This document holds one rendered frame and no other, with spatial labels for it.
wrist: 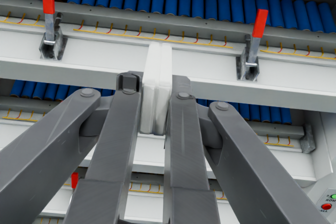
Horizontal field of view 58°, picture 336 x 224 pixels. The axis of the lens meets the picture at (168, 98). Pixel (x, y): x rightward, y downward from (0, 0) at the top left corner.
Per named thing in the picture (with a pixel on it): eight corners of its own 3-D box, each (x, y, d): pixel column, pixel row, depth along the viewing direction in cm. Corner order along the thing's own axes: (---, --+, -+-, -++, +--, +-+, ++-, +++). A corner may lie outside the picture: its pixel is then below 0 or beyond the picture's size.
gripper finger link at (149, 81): (151, 136, 16) (137, 134, 16) (156, 81, 22) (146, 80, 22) (157, 84, 15) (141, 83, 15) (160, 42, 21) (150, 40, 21)
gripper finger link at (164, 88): (156, 84, 15) (172, 86, 15) (161, 42, 21) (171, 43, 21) (151, 136, 16) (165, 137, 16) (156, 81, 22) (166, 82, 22)
